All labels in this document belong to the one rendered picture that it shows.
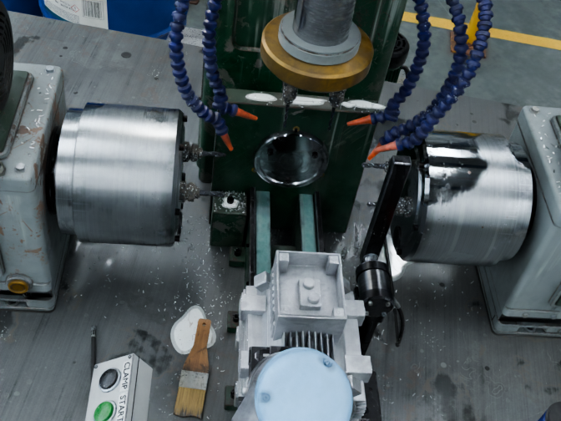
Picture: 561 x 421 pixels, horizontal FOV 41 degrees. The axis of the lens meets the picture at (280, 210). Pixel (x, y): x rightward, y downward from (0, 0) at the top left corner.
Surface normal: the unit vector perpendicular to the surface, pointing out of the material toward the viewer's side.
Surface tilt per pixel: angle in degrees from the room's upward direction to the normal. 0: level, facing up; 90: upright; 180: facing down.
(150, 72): 0
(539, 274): 90
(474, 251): 92
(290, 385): 26
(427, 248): 92
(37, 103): 0
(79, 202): 70
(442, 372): 0
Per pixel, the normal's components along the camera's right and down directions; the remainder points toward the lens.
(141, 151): 0.12, -0.29
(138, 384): 0.90, -0.31
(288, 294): 0.12, -0.66
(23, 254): 0.02, 0.74
